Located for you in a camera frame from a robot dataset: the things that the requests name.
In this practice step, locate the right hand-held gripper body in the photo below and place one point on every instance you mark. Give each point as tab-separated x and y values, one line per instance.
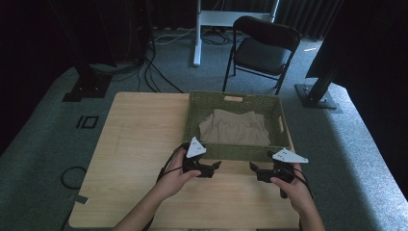
285	166

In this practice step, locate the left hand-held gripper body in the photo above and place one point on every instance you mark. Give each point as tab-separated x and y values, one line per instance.
194	154

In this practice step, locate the green woven basket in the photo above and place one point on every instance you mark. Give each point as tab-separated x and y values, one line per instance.
237	154

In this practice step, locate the beige shorts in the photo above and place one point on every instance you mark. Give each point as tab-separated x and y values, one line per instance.
235	128

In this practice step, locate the person's right hand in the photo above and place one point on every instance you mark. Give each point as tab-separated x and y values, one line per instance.
295	192

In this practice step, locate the person's left hand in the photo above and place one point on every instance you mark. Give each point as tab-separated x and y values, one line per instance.
176	183

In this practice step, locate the black folding chair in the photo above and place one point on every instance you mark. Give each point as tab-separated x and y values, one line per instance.
263	51

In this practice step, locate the small white floor scrap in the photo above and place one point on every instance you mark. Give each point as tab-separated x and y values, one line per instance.
310	49

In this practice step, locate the grey tape strip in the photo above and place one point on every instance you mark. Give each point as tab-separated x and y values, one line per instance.
80	199

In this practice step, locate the black stand with base plate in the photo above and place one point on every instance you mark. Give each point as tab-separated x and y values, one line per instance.
86	86
316	96

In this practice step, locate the white metal desk frame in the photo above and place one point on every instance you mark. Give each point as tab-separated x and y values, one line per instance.
205	19

